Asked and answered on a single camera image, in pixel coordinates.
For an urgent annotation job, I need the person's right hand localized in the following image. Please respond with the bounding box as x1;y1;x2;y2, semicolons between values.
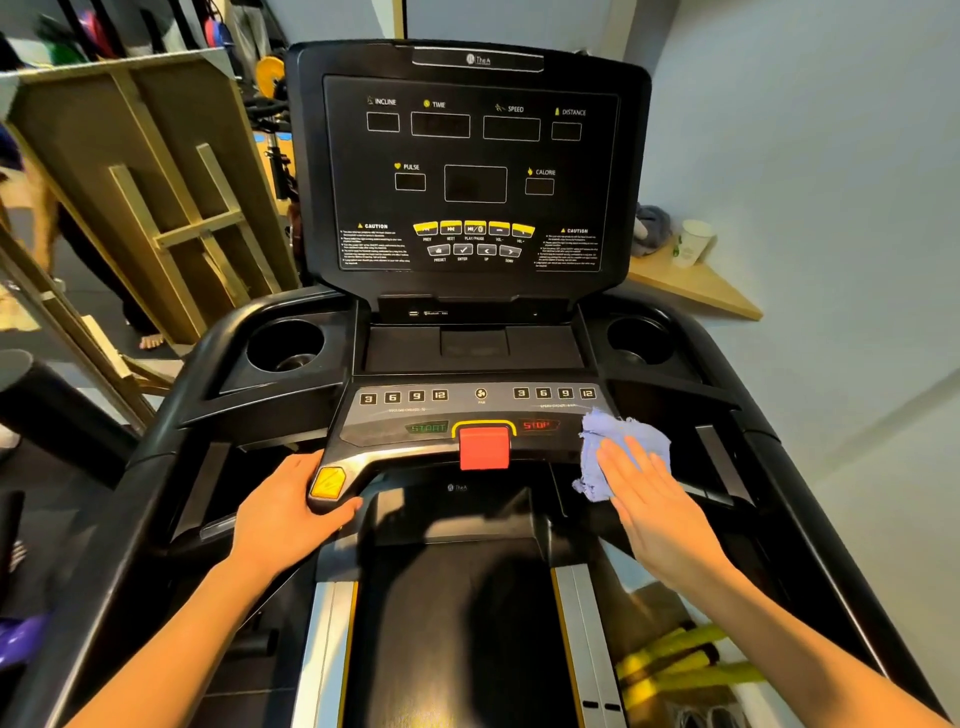
596;434;733;579

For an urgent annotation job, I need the person's left hand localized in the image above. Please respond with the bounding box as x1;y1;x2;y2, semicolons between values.
228;449;365;583

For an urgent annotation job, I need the blue cleaning cloth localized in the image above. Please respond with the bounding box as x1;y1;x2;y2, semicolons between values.
572;407;673;504

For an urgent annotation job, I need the grey treadmill control panel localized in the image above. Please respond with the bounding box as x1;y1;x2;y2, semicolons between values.
338;380;624;470

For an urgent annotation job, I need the person's right forearm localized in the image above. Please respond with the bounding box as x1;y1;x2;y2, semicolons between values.
659;558;954;728

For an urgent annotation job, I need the person's left forearm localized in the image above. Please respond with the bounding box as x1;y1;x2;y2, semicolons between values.
63;558;268;728

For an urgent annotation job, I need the yellow padded bar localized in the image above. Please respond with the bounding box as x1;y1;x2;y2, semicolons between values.
614;622;766;714

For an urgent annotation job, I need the red safety key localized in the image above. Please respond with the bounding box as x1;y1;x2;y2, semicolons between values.
458;425;513;472

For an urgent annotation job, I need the wooden corner shelf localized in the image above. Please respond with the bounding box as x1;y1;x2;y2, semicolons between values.
626;243;765;322

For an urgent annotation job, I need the black foam roller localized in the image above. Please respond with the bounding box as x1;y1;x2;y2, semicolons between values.
0;348;140;489

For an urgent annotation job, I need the white paper cup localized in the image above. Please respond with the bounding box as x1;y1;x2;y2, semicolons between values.
671;218;716;269

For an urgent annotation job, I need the purple plastic item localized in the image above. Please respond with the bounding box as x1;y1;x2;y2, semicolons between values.
0;614;48;670

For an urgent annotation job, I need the grey crumpled cloth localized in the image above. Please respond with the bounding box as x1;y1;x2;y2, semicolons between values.
629;204;674;259

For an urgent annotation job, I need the black exercise bike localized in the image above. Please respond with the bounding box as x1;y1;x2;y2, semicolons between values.
243;93;301;219

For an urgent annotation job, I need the large wooden easel board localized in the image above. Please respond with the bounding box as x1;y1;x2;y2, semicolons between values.
0;48;301;346

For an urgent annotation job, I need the yellow weight plate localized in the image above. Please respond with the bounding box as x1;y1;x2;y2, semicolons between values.
254;56;286;100

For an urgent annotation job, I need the white cabinet door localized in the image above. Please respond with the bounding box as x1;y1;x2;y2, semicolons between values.
404;0;624;58

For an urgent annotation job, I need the wooden easel frame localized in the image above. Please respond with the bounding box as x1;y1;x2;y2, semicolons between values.
0;221;178;433

